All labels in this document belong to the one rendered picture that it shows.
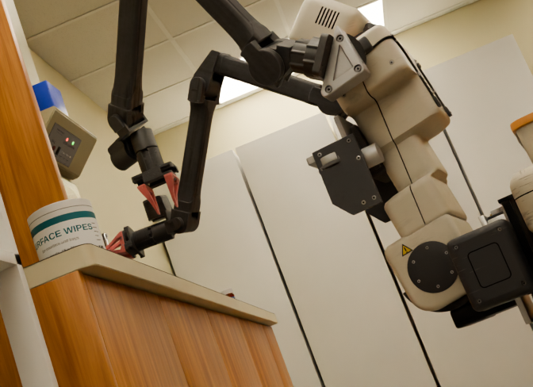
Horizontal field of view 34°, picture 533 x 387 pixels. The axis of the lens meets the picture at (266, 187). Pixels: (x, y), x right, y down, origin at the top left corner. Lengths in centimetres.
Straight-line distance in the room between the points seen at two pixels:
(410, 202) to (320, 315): 346
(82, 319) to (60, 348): 6
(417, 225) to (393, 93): 29
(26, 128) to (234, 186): 323
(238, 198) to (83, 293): 394
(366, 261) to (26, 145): 326
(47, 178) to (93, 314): 79
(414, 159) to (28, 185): 97
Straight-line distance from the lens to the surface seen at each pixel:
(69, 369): 150
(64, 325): 150
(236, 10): 184
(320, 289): 523
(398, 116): 187
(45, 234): 174
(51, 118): 237
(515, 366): 522
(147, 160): 205
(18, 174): 227
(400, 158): 186
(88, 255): 150
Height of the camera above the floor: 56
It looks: 14 degrees up
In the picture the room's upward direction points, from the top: 21 degrees counter-clockwise
